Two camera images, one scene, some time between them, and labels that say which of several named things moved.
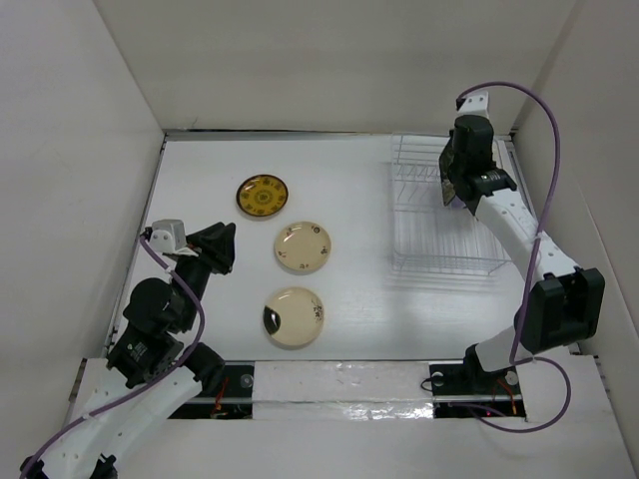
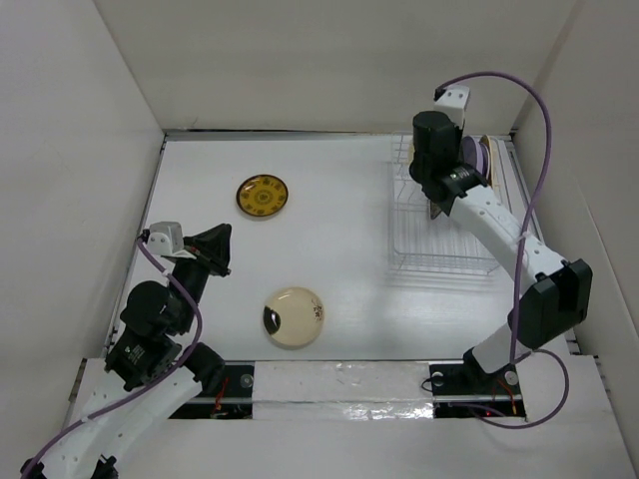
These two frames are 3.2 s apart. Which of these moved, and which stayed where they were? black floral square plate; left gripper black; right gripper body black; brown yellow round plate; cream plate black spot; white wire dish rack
Moved: black floral square plate; right gripper body black
Stayed: white wire dish rack; cream plate black spot; brown yellow round plate; left gripper black
